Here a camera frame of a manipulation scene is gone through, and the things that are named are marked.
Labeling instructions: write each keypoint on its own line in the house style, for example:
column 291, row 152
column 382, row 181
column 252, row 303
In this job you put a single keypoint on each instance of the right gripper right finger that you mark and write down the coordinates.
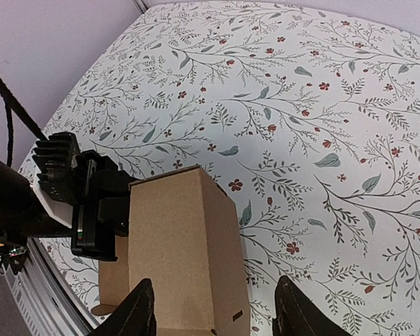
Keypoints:
column 297, row 315

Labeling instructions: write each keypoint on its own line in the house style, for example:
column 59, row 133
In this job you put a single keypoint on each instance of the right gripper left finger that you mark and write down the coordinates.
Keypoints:
column 135, row 316

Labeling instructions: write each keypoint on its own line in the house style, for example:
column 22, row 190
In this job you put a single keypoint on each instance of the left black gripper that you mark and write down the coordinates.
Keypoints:
column 102, row 213

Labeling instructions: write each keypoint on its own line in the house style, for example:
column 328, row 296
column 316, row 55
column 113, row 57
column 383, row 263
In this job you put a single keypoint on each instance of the brown cardboard box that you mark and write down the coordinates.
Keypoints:
column 184, row 237

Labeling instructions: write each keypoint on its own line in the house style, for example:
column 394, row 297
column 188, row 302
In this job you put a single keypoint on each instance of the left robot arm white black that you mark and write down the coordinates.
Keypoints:
column 21, row 214

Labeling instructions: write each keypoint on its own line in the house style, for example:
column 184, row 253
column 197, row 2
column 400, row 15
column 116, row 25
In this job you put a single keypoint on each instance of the floral patterned table mat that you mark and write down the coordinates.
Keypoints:
column 309, row 120

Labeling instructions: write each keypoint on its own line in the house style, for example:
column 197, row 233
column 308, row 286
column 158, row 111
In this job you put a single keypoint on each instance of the front aluminium rail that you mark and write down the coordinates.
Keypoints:
column 43, row 297

